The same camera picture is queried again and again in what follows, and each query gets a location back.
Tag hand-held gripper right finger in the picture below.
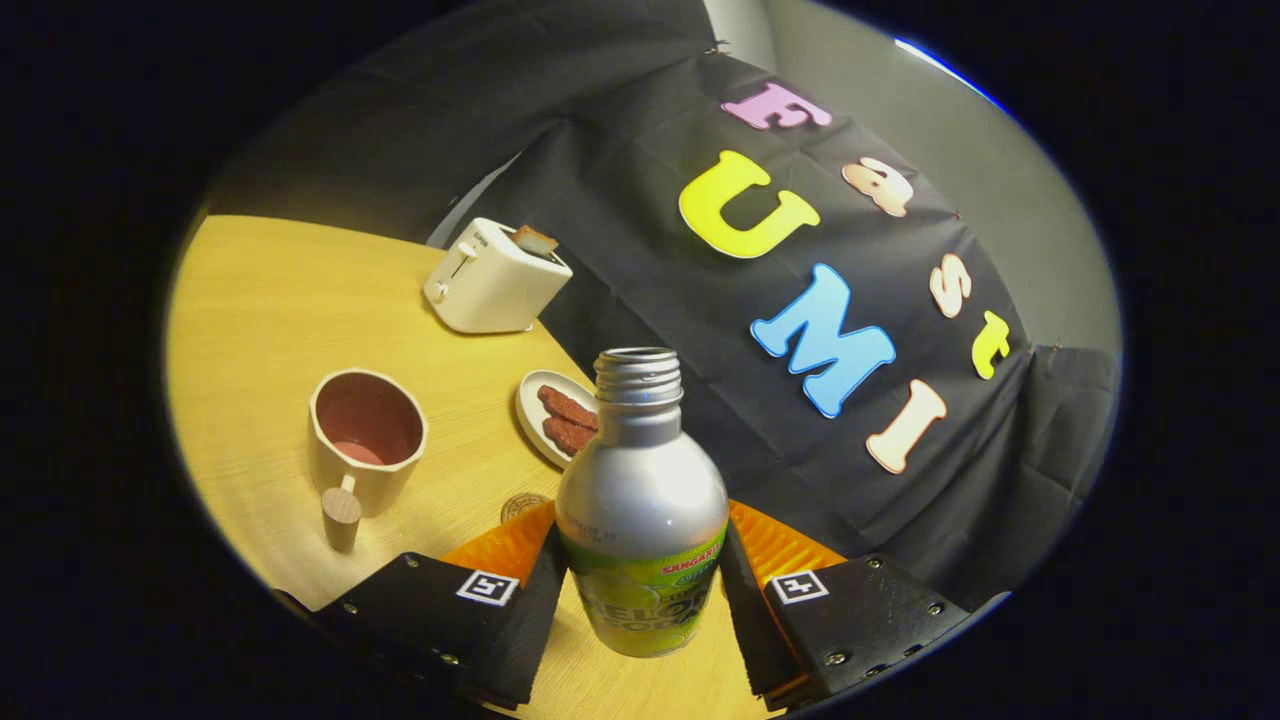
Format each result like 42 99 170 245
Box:
718 500 971 711

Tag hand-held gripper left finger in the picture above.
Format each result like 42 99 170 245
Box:
315 500 569 711

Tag silver juice bottle green label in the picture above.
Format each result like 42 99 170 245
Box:
555 346 730 659

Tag beige cup with wooden handle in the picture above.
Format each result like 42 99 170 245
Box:
308 368 430 554

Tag brown meat slice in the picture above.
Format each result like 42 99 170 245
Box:
543 415 598 456
537 385 601 431

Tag white plate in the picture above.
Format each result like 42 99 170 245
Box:
515 370 601 471

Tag white toaster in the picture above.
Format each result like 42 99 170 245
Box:
423 217 574 335

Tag wooden table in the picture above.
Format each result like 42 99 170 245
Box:
165 215 781 716

